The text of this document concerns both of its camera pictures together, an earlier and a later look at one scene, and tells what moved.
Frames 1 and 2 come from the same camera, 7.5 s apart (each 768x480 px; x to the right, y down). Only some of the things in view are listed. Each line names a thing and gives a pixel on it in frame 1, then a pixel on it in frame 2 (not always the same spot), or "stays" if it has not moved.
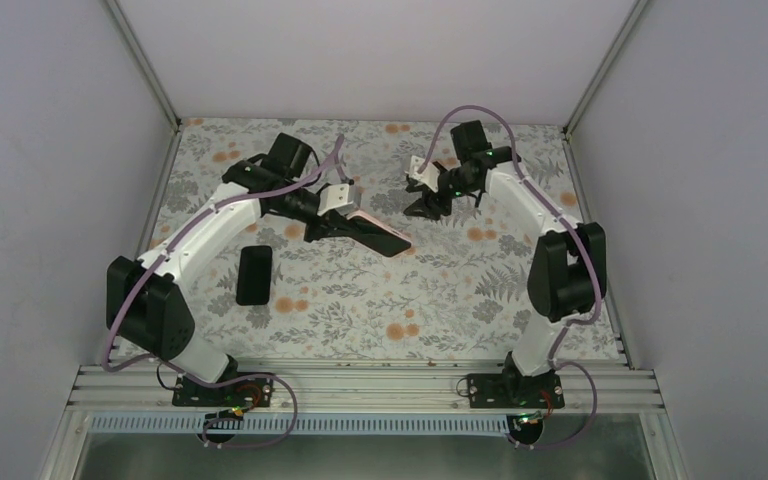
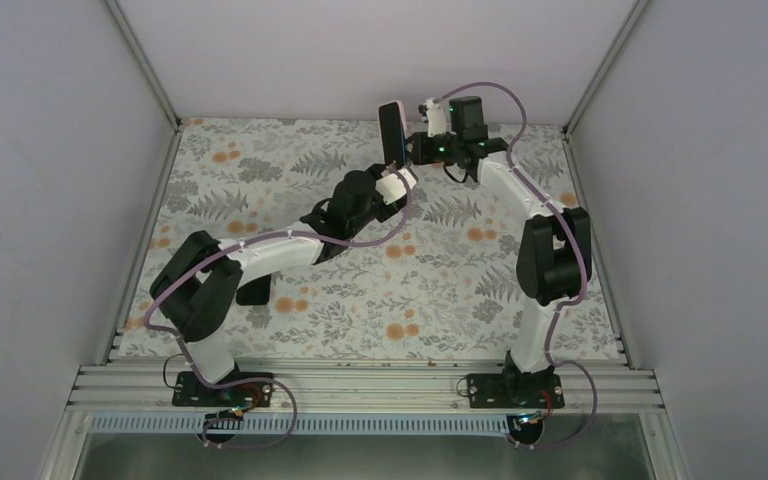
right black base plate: (510, 389) stays
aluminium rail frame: (355, 388) stays
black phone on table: (253, 286) stays
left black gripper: (327, 226) to (394, 210)
